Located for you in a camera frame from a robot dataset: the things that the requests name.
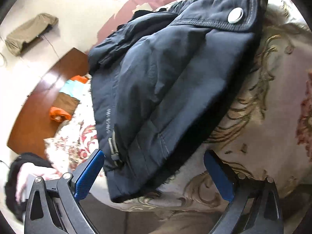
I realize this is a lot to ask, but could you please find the floral patterned bed quilt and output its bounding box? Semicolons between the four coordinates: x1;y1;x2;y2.
43;0;312;234

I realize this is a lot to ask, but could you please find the pink fluffy garment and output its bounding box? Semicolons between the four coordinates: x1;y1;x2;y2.
15;162;62;204

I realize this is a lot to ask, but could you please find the orange brown blue pillow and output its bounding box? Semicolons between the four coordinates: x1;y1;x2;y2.
49;75;89;123

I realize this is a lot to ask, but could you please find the wooden brown headboard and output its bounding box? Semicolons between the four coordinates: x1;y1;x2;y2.
7;48;88;158

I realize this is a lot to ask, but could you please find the black power cable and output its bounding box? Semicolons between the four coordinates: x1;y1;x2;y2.
36;35;61;61

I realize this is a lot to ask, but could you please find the dark navy padded jacket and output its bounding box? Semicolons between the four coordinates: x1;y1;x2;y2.
88;0;268;203

